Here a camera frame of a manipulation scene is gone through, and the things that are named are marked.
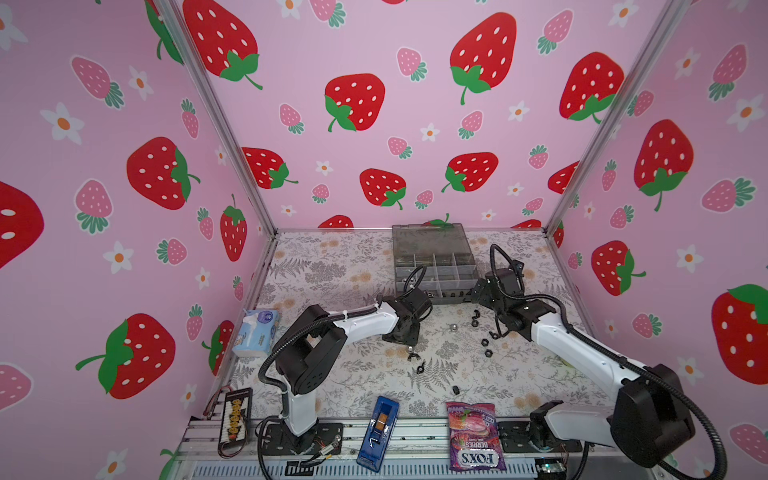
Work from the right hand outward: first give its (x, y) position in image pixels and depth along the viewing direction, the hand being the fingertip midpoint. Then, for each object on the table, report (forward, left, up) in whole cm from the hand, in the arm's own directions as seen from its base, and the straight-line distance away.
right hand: (489, 289), depth 87 cm
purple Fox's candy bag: (-37, +4, -13) cm, 39 cm away
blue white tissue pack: (-19, +67, -6) cm, 70 cm away
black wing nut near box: (-1, +1, -13) cm, 13 cm away
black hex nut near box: (-4, +2, -14) cm, 15 cm away
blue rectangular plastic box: (-39, +27, -8) cm, 49 cm away
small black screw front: (-26, +8, -14) cm, 30 cm away
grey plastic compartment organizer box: (+20, +16, -9) cm, 27 cm away
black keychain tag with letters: (-42, +65, -11) cm, 78 cm away
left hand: (-12, +22, -13) cm, 28 cm away
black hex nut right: (-10, -1, -14) cm, 17 cm away
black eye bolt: (-21, +18, -14) cm, 31 cm away
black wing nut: (-17, +21, -14) cm, 30 cm away
